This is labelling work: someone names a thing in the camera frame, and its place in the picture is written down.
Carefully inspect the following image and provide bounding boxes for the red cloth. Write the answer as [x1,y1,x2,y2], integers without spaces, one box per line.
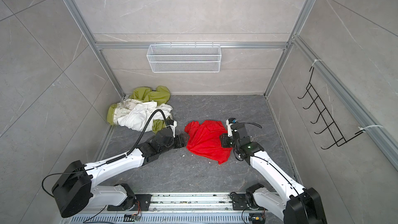
[184,120,232,164]

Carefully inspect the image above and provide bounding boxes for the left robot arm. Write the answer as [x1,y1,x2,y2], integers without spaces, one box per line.
[51,128,189,218]

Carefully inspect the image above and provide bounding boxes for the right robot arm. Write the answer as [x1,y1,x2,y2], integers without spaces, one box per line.
[220,118,327,224]

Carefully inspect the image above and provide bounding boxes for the green cloth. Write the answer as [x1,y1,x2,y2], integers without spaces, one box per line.
[106,85,174,134]

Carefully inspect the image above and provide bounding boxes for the white cloth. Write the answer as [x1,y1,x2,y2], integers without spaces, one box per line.
[107,99,173,133]

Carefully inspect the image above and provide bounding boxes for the white zip tie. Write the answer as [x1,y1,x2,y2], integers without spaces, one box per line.
[358,124,384,131]

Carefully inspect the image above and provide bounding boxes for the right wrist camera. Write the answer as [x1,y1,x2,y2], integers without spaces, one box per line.
[226,118,236,137]

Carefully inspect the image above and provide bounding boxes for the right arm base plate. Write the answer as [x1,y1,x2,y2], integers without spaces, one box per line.
[229,192,264,211]

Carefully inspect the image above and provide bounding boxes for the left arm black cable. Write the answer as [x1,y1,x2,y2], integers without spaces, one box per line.
[125,108,170,157]

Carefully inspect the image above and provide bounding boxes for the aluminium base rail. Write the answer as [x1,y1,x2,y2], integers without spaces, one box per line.
[62,192,285,224]

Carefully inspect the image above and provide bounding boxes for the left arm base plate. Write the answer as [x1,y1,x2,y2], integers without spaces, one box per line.
[107,194,152,211]

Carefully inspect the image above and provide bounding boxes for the white wire mesh basket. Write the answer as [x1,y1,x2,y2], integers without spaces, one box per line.
[147,44,222,73]

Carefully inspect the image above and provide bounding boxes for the black wire hook rack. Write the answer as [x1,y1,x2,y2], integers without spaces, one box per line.
[297,67,365,150]

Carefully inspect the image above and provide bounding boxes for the aluminium frame profiles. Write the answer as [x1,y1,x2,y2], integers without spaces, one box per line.
[63,0,398,168]

